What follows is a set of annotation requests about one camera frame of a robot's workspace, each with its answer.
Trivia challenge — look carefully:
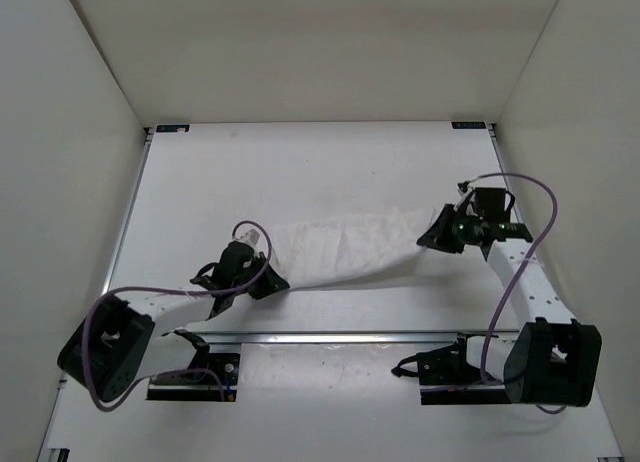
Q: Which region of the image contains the right corner marker tag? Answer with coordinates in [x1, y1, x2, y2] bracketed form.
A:
[451, 121, 486, 130]

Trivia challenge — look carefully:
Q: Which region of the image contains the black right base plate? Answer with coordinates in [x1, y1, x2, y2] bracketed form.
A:
[416, 346, 510, 406]

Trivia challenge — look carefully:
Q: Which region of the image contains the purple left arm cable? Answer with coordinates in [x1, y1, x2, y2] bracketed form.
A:
[82, 220, 274, 413]

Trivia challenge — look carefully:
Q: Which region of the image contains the aluminium front table rail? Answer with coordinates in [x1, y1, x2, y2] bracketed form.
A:
[89, 329, 566, 347]

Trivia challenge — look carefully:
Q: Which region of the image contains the left corner marker tag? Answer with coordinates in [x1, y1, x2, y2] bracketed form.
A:
[155, 124, 190, 133]

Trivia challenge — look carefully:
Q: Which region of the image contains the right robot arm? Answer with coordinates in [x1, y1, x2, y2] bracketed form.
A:
[391, 182, 602, 415]

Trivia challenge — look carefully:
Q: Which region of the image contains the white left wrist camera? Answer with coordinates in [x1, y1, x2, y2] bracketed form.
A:
[238, 229, 261, 252]

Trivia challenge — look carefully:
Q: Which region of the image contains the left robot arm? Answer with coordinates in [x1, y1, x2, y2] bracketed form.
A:
[57, 239, 291, 412]

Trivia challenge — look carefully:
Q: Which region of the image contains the white pleated skirt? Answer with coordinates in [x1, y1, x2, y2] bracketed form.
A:
[267, 208, 434, 290]

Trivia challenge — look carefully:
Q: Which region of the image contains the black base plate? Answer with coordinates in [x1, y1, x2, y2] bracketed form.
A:
[416, 346, 510, 406]
[146, 344, 241, 403]

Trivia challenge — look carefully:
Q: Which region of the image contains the corner marker tag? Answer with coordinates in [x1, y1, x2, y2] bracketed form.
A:
[155, 124, 190, 133]
[451, 121, 486, 130]

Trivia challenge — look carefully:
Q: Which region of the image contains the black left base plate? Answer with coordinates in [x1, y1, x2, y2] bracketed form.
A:
[146, 344, 241, 403]

